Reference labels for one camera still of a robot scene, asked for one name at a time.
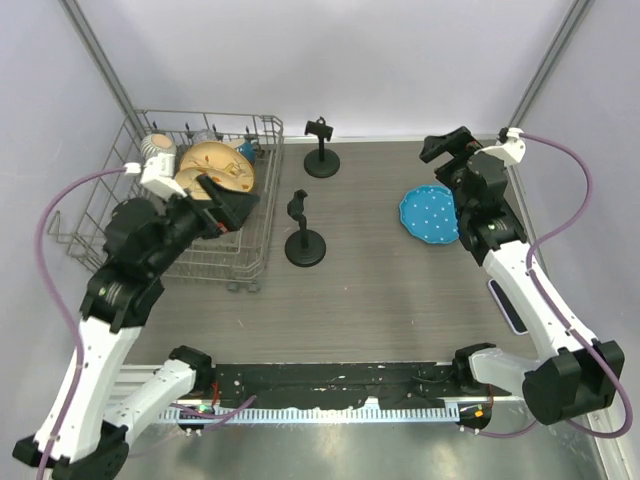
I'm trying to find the rear yellow bird plate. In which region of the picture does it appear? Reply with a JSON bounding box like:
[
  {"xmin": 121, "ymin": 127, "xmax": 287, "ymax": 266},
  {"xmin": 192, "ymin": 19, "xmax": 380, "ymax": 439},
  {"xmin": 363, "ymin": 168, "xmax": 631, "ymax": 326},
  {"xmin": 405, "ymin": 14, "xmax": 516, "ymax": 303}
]
[{"xmin": 174, "ymin": 141, "xmax": 256, "ymax": 200}]

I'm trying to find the grey wire dish rack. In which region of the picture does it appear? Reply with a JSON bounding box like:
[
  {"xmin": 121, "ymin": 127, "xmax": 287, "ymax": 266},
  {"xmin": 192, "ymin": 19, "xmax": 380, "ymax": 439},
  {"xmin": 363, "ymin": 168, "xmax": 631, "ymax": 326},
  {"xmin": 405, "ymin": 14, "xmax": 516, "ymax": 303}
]
[{"xmin": 47, "ymin": 109, "xmax": 285, "ymax": 294}]

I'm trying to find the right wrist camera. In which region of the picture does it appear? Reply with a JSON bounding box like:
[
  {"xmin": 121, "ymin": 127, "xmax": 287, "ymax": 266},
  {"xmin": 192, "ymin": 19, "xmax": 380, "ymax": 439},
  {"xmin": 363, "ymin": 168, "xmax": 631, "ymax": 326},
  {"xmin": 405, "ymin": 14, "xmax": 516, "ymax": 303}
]
[{"xmin": 480, "ymin": 127, "xmax": 526, "ymax": 167}]

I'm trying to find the striped white mug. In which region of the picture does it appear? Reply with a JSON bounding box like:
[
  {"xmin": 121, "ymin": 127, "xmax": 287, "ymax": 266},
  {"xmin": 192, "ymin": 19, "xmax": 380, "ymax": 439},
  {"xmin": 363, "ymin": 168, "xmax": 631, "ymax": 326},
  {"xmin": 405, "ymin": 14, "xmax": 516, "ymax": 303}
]
[{"xmin": 139, "ymin": 133, "xmax": 177, "ymax": 165}]

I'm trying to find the phone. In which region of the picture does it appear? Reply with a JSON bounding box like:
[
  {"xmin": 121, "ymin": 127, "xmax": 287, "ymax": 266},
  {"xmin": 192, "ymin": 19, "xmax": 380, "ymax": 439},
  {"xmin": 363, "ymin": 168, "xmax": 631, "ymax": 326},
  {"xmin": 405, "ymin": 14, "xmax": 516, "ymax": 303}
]
[{"xmin": 487, "ymin": 279, "xmax": 528, "ymax": 336}]

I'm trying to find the clear glass in rack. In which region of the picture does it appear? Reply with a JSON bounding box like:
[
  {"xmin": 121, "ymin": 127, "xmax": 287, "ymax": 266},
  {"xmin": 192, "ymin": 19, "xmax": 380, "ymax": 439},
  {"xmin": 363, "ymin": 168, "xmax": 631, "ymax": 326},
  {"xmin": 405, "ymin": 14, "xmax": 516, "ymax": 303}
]
[{"xmin": 192, "ymin": 129, "xmax": 217, "ymax": 145}]

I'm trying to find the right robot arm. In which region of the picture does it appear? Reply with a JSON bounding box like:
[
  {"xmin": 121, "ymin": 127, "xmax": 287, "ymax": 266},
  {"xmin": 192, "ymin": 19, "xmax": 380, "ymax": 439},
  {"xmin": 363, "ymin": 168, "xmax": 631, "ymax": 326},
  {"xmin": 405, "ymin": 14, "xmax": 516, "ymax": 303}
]
[{"xmin": 419, "ymin": 127, "xmax": 625, "ymax": 425}]

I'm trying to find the blue polka dot plate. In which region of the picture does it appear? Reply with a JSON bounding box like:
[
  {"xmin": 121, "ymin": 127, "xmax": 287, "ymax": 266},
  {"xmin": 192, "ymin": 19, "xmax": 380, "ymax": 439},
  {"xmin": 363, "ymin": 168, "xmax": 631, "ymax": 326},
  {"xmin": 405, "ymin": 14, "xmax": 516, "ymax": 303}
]
[{"xmin": 399, "ymin": 185, "xmax": 459, "ymax": 245}]

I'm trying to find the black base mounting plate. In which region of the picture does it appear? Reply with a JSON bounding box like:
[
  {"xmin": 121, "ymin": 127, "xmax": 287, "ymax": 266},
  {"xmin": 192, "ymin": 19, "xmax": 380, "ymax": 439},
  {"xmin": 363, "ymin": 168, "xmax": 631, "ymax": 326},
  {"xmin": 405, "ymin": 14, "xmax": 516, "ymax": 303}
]
[{"xmin": 179, "ymin": 362, "xmax": 508, "ymax": 410}]

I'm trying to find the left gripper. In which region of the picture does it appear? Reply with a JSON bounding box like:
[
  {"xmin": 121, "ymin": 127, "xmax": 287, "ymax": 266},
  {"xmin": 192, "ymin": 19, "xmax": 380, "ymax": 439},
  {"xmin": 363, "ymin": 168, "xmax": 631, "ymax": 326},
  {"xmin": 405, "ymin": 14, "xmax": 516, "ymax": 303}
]
[{"xmin": 151, "ymin": 172, "xmax": 260, "ymax": 272}]

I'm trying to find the blue ceramic cup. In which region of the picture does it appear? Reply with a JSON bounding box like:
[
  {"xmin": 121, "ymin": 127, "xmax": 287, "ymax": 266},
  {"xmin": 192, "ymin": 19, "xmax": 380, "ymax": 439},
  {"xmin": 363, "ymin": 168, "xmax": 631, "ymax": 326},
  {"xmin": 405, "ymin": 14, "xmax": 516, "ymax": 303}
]
[{"xmin": 226, "ymin": 138, "xmax": 258, "ymax": 165}]

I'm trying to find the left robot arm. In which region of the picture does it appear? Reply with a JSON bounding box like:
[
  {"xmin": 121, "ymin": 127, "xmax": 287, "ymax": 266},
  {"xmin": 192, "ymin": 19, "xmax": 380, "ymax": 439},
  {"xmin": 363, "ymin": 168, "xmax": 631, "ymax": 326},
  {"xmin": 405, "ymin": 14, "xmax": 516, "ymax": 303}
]
[{"xmin": 12, "ymin": 174, "xmax": 260, "ymax": 479}]

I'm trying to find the black phone stand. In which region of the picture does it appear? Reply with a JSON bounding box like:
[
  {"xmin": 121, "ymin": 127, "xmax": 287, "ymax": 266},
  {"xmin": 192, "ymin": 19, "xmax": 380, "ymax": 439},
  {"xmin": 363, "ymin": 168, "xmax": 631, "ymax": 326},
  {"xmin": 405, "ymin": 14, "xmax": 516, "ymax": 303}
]
[
  {"xmin": 303, "ymin": 116, "xmax": 340, "ymax": 179},
  {"xmin": 284, "ymin": 189, "xmax": 327, "ymax": 268}
]

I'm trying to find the white cable duct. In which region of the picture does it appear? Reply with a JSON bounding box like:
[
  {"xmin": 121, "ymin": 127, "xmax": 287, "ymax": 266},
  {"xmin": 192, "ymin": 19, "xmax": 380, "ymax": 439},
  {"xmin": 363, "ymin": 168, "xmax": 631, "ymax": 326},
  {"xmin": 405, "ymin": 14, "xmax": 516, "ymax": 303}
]
[{"xmin": 158, "ymin": 404, "xmax": 460, "ymax": 425}]

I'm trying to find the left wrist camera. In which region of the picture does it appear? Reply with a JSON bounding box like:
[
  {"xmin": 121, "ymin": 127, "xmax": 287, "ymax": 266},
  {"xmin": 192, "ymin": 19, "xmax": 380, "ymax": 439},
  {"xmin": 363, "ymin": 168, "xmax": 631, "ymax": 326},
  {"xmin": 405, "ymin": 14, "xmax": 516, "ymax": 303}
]
[{"xmin": 124, "ymin": 153, "xmax": 188, "ymax": 200}]

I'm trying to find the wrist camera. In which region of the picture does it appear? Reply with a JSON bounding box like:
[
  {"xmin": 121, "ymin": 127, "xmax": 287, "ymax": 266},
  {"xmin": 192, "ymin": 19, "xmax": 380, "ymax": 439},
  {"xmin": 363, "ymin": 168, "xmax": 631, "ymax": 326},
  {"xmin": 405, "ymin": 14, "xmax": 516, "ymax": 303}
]
[
  {"xmin": 480, "ymin": 127, "xmax": 526, "ymax": 167},
  {"xmin": 124, "ymin": 153, "xmax": 188, "ymax": 200}
]

